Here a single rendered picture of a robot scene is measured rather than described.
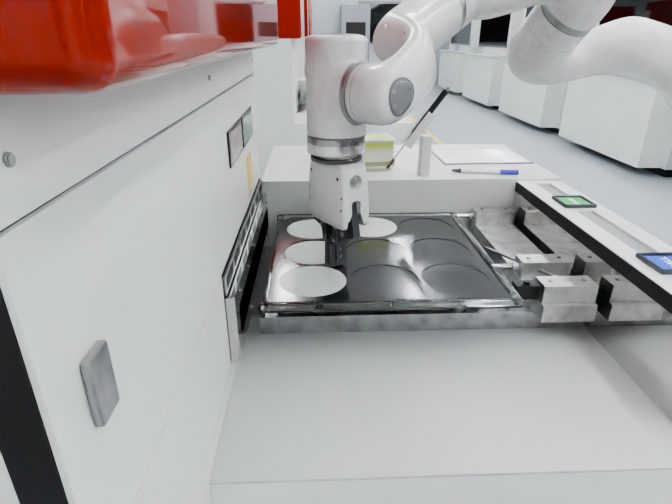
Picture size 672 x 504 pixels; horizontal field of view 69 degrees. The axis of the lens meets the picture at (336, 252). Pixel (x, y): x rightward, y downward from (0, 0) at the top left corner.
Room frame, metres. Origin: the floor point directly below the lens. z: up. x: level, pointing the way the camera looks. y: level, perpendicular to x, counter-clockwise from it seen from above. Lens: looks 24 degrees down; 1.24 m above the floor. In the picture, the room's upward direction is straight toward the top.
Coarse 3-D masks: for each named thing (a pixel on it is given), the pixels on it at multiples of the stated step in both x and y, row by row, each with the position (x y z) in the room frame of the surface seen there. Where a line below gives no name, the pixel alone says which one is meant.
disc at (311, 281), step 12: (288, 276) 0.67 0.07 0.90; (300, 276) 0.67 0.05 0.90; (312, 276) 0.67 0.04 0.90; (324, 276) 0.67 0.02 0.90; (336, 276) 0.67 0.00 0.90; (288, 288) 0.63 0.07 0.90; (300, 288) 0.63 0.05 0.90; (312, 288) 0.63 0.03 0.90; (324, 288) 0.63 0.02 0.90; (336, 288) 0.63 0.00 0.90
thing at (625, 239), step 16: (544, 192) 0.91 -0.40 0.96; (560, 192) 0.92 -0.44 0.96; (576, 192) 0.91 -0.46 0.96; (560, 208) 0.81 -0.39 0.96; (576, 208) 0.81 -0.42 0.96; (592, 208) 0.81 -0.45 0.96; (576, 224) 0.74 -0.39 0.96; (592, 224) 0.74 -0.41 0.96; (608, 224) 0.75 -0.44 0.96; (624, 224) 0.74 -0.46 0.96; (608, 240) 0.67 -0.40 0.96; (624, 240) 0.68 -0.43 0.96; (640, 240) 0.67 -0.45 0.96; (656, 240) 0.67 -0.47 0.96; (624, 256) 0.61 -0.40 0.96; (656, 272) 0.56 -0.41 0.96
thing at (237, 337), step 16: (256, 208) 0.87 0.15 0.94; (256, 224) 0.78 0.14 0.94; (256, 240) 0.76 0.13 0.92; (240, 256) 0.65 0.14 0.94; (256, 256) 0.81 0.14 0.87; (240, 272) 0.60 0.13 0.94; (256, 272) 0.74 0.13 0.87; (240, 288) 0.57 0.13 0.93; (256, 288) 0.72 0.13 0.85; (240, 304) 0.63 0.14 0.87; (240, 320) 0.55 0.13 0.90; (240, 336) 0.54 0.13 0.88; (240, 352) 0.53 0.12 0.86
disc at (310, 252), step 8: (288, 248) 0.78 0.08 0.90; (296, 248) 0.78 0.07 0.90; (304, 248) 0.78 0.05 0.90; (312, 248) 0.78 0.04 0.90; (320, 248) 0.78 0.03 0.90; (288, 256) 0.74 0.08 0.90; (296, 256) 0.74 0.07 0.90; (304, 256) 0.74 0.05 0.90; (312, 256) 0.74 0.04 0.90; (320, 256) 0.74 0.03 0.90; (312, 264) 0.71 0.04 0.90
